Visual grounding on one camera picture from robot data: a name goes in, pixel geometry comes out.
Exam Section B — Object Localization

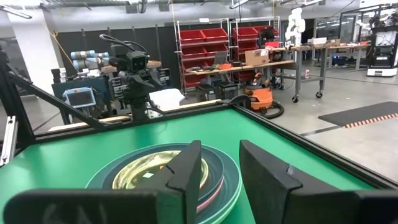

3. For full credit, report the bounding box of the black vacuum hose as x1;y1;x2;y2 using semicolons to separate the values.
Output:
260;100;285;120

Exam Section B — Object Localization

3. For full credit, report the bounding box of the white foam sheet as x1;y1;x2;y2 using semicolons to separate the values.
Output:
148;88;187;113

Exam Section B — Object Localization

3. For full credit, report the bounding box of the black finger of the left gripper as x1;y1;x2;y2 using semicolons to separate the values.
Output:
141;73;164;95
119;74;138;99

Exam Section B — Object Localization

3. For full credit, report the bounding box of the white building column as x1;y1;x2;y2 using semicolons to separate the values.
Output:
6;11;60;95

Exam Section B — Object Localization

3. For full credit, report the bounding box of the silver aluminium bracket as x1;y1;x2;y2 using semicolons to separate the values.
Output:
0;115;19;166

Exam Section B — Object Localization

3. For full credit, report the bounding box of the pink plastic plate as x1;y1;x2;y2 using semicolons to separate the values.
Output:
195;174;225;215

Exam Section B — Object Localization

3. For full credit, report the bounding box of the dark teal plastic plate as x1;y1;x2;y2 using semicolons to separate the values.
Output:
101;144;225;203

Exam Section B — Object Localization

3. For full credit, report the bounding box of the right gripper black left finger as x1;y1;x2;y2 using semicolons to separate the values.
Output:
2;139;203;224

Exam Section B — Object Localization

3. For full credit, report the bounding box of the orange shop vacuum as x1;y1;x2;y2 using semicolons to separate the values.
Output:
243;73;275;112

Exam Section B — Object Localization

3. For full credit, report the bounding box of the black equipment box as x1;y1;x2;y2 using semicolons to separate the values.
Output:
195;81;239;101

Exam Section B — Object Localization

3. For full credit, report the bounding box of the blue machine cart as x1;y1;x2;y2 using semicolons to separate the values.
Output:
50;75;110;119

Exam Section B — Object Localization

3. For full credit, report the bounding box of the black hazard striped mat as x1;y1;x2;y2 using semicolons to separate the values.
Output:
317;101;398;129

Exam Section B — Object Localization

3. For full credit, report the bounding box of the red bin shelf rack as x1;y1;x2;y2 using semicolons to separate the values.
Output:
229;16;281;82
175;17;231;91

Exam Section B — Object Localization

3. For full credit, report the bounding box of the grey teach pendant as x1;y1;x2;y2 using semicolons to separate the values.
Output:
62;87;97;108

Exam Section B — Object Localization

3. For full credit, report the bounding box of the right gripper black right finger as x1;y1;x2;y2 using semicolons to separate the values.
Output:
239;139;398;224

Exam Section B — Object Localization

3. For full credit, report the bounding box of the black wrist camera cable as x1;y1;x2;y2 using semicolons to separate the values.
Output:
99;33;147;53

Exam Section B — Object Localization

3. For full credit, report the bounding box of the wooden workbench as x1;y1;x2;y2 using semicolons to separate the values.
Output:
185;60;300;104
273;42;371;98

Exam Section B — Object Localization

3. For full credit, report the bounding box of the black table frame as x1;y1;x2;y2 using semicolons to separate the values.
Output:
0;46;398;191

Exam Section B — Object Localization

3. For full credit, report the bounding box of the cardboard box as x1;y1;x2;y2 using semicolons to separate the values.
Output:
244;49;270;67

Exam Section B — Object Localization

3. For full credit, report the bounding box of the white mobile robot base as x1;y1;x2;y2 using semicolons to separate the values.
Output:
366;26;398;78

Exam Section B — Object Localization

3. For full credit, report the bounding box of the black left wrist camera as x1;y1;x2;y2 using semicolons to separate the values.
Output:
126;50;150;73

